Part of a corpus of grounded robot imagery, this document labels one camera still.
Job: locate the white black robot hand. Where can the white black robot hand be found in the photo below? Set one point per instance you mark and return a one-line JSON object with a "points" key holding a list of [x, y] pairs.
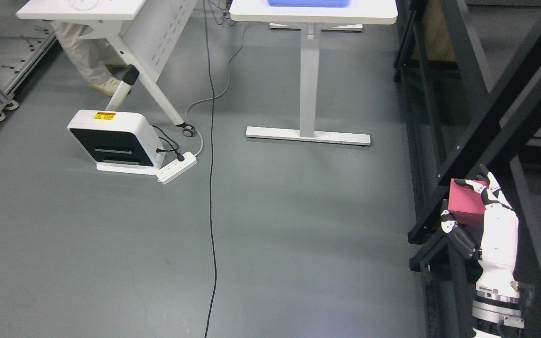
{"points": [[497, 250]]}

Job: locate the blue plastic tray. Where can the blue plastic tray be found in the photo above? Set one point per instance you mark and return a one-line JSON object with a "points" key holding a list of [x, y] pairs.
{"points": [[310, 3]]}

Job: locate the pink foam block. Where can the pink foam block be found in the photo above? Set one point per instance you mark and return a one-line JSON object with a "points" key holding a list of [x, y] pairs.
{"points": [[465, 205]]}

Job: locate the person in beige clothes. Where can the person in beige clothes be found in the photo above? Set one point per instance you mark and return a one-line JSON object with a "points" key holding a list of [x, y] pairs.
{"points": [[93, 58]]}

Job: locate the white pedestal table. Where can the white pedestal table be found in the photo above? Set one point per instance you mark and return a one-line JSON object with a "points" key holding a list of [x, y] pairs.
{"points": [[310, 21]]}

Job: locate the white folding table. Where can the white folding table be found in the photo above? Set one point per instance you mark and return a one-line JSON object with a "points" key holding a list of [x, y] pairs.
{"points": [[143, 33]]}

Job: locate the silver white robot forearm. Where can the silver white robot forearm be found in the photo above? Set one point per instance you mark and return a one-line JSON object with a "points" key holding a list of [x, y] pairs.
{"points": [[495, 315]]}

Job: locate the white black box device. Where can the white black box device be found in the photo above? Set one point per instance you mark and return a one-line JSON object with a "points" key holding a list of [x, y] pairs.
{"points": [[118, 141]]}

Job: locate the white power strip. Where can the white power strip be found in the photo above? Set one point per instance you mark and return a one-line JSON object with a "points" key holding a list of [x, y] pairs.
{"points": [[175, 168]]}

